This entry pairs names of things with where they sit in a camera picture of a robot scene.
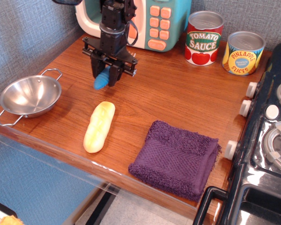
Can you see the tomato sauce can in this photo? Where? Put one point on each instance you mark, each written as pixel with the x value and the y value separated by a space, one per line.
pixel 203 37

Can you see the white stove knob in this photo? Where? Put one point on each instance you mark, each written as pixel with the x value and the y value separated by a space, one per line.
pixel 230 149
pixel 251 89
pixel 244 109

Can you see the black oven door handle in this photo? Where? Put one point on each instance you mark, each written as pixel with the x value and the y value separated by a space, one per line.
pixel 211 193

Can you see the blue handled metal fork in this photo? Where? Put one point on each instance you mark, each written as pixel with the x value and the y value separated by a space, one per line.
pixel 123 57

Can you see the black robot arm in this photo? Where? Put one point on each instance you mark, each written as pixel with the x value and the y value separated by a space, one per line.
pixel 116 13

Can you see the black toy stove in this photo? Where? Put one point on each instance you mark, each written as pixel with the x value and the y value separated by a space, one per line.
pixel 254 181

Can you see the pineapple slices can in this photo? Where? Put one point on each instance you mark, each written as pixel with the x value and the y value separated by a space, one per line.
pixel 243 52

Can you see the purple folded cloth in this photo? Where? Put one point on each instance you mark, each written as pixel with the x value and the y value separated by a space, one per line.
pixel 175 160

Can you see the yellow toy bread loaf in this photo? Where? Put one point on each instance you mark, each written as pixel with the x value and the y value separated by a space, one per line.
pixel 99 126

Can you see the white stove knob middle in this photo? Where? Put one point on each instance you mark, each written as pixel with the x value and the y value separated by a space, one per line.
pixel 244 109

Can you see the teal toy microwave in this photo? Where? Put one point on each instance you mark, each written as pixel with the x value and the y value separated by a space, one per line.
pixel 159 23

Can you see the silver metal bowl with handles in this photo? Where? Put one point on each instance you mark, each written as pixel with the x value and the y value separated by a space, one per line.
pixel 31 96

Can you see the yellow object at corner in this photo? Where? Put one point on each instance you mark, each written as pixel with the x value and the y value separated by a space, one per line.
pixel 11 220

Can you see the white stove knob top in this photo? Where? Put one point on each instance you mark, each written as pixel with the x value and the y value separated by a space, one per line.
pixel 251 89

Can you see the white stove knob bottom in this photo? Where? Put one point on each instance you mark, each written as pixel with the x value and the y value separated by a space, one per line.
pixel 230 149

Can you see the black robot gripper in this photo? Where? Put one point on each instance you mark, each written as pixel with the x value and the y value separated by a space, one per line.
pixel 110 49

